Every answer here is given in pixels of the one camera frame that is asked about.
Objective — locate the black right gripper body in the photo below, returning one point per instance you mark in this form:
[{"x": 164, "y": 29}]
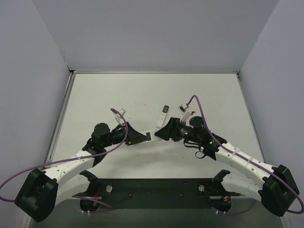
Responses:
[{"x": 173, "y": 128}]

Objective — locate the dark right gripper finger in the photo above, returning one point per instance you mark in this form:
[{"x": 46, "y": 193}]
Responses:
[
  {"x": 169, "y": 125},
  {"x": 166, "y": 134}
]

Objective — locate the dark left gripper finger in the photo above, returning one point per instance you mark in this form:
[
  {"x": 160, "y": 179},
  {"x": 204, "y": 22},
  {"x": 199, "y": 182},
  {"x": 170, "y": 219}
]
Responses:
[
  {"x": 135, "y": 129},
  {"x": 134, "y": 141}
]

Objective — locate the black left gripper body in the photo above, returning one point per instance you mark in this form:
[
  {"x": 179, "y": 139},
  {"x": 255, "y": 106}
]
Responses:
[{"x": 128, "y": 133}]

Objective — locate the white remote with red keypad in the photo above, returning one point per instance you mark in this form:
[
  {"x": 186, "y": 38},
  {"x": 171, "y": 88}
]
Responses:
[{"x": 152, "y": 138}]

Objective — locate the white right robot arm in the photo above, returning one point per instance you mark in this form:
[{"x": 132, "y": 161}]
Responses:
[{"x": 273, "y": 186}]

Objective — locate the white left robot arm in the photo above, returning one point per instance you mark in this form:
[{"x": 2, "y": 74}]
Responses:
[{"x": 39, "y": 193}]

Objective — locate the slim white remote with display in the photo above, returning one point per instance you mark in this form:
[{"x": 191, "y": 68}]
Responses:
[{"x": 162, "y": 117}]

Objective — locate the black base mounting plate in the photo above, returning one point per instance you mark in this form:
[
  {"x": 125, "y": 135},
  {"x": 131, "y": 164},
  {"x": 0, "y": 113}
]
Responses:
[{"x": 195, "y": 193}]

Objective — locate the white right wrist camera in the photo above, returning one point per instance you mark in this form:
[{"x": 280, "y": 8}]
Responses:
[{"x": 185, "y": 111}]

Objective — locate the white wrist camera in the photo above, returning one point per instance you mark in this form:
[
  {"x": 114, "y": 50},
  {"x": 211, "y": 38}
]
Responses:
[
  {"x": 185, "y": 111},
  {"x": 119, "y": 115}
]

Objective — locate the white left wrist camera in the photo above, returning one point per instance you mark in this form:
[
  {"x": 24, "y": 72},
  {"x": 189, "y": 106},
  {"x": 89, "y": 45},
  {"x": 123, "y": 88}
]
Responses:
[{"x": 119, "y": 115}]

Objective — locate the aluminium rail frame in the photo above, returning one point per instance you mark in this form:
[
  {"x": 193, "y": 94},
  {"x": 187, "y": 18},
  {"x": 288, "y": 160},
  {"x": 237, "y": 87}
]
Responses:
[{"x": 143, "y": 97}]

